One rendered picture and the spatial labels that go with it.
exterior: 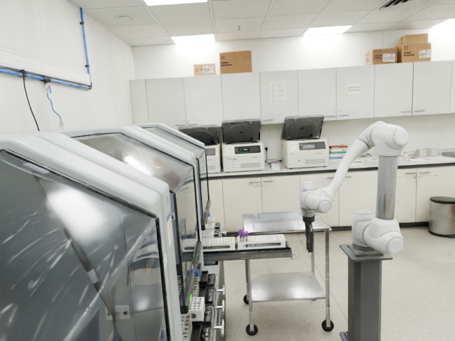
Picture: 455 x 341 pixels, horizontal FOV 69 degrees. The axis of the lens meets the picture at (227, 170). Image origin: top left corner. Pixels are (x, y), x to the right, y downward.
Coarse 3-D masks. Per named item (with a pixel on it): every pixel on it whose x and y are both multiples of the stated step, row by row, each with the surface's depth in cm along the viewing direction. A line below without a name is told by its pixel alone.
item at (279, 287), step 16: (256, 224) 250; (272, 224) 248; (288, 224) 246; (304, 224) 243; (320, 224) 241; (304, 272) 283; (256, 288) 262; (272, 288) 260; (288, 288) 259; (304, 288) 257; (320, 288) 256
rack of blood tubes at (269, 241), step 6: (282, 234) 213; (252, 240) 206; (258, 240) 206; (264, 240) 206; (270, 240) 204; (276, 240) 204; (282, 240) 204; (240, 246) 205; (252, 246) 207; (258, 246) 211; (264, 246) 205; (270, 246) 205; (276, 246) 205; (282, 246) 205
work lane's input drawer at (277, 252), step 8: (264, 248) 205; (272, 248) 204; (280, 248) 204; (288, 248) 204; (208, 256) 204; (216, 256) 204; (224, 256) 204; (232, 256) 204; (240, 256) 204; (248, 256) 204; (256, 256) 204; (264, 256) 204; (272, 256) 204; (280, 256) 204; (288, 256) 204
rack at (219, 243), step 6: (204, 240) 212; (210, 240) 210; (216, 240) 210; (222, 240) 210; (228, 240) 209; (204, 246) 211; (210, 246) 215; (216, 246) 215; (222, 246) 214; (228, 246) 213; (234, 246) 205
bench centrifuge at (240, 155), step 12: (228, 120) 441; (240, 120) 439; (252, 120) 440; (228, 132) 460; (240, 132) 462; (252, 132) 463; (228, 144) 449; (240, 144) 438; (252, 144) 437; (228, 156) 432; (240, 156) 432; (252, 156) 432; (264, 156) 434; (228, 168) 435; (240, 168) 435; (252, 168) 435; (264, 168) 436
